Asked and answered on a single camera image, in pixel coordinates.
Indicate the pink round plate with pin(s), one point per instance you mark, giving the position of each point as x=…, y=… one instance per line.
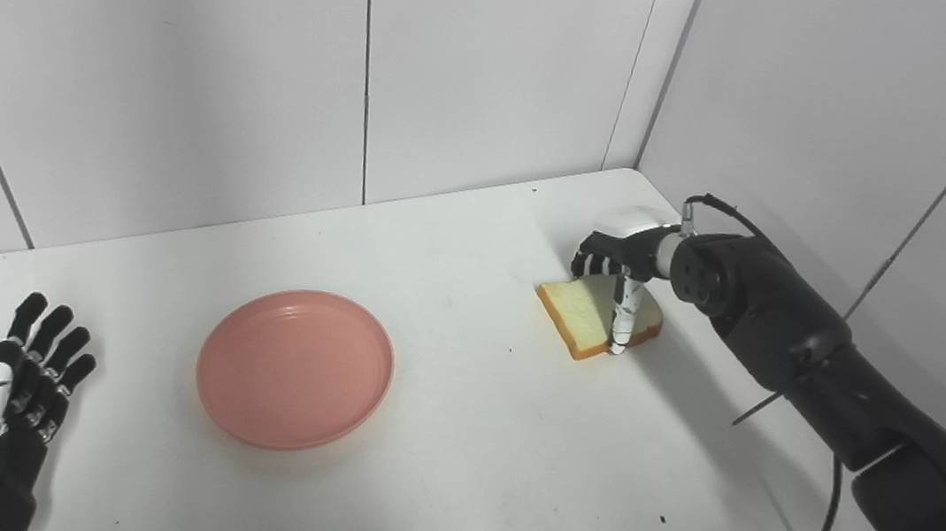
x=295, y=368

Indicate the slice of white bread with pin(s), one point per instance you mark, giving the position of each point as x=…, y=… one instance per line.
x=583, y=314

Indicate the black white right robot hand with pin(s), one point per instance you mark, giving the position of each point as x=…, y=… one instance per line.
x=627, y=243

